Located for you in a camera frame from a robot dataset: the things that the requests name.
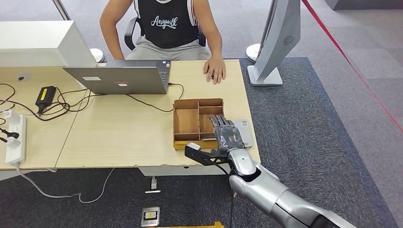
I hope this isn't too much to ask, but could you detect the person's left hand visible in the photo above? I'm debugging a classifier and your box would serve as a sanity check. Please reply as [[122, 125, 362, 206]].
[[203, 55, 227, 85]]

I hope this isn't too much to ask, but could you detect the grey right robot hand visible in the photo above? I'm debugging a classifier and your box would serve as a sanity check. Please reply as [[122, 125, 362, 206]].
[[209, 114, 246, 151]]

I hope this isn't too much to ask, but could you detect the wooden desk organizer box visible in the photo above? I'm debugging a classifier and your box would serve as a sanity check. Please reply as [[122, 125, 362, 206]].
[[172, 98, 226, 151]]

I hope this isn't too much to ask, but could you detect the grey card reader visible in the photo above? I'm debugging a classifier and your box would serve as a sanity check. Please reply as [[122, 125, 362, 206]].
[[233, 119, 254, 149]]

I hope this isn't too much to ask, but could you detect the person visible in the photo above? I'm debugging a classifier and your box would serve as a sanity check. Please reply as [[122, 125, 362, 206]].
[[99, 0, 227, 85]]

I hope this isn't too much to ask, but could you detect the clear plastic wrap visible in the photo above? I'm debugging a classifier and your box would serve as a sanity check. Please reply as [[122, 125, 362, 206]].
[[215, 125, 246, 150]]

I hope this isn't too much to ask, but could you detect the white round stand base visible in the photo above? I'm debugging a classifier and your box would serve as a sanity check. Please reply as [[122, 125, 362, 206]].
[[245, 43, 261, 64], [90, 48, 105, 64]]

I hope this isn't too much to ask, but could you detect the grey display kiosk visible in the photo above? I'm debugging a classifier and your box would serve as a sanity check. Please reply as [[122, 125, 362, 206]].
[[247, 0, 301, 87]]

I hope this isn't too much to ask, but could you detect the white drawer unit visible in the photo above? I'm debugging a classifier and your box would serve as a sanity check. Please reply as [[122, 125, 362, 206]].
[[137, 165, 232, 177]]

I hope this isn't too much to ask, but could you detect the black office chair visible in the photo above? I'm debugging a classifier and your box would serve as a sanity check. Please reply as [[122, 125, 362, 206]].
[[124, 16, 207, 51]]

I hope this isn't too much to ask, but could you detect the grey laptop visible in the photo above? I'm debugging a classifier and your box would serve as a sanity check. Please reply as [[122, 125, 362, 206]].
[[63, 59, 172, 95]]

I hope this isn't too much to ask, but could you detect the light wooden desk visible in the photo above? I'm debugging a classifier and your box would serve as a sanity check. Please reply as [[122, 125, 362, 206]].
[[0, 59, 261, 199]]

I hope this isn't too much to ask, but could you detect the silver floor socket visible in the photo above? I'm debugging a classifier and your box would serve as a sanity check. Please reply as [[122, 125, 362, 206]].
[[141, 207, 160, 228]]

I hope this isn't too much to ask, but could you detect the grey metal pole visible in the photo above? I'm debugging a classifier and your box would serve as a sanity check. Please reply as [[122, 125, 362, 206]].
[[52, 0, 72, 21]]

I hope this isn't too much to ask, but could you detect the black power adapter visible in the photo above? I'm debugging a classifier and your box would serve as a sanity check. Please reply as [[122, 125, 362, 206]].
[[35, 85, 58, 115]]

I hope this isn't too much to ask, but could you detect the white box-shaped unit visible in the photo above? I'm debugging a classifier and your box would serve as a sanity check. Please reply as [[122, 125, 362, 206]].
[[0, 20, 98, 68]]

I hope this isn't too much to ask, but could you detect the white power strip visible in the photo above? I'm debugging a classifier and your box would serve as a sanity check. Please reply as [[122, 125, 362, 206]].
[[5, 113, 28, 165]]

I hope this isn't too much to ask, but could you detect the black plug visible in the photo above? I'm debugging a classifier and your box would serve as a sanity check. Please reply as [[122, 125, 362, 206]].
[[0, 126, 20, 140]]

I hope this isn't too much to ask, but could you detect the black camera bracket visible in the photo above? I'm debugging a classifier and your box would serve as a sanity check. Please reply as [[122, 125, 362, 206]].
[[184, 143, 232, 167]]

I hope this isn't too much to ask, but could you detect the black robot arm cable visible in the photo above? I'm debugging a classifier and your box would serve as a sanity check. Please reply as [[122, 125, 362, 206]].
[[217, 163, 236, 228]]

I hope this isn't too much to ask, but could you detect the black laptop charger cable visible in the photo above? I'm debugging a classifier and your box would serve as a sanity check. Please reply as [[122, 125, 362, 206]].
[[41, 82, 185, 122]]

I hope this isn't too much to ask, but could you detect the small white floor bracket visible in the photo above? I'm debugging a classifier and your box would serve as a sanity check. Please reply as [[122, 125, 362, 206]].
[[144, 176, 161, 194]]

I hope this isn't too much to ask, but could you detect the white power strip cable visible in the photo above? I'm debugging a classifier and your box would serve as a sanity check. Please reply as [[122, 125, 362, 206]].
[[14, 163, 115, 204]]

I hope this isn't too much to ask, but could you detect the black mains cable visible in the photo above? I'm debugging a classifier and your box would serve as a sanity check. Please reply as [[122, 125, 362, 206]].
[[0, 83, 71, 122]]

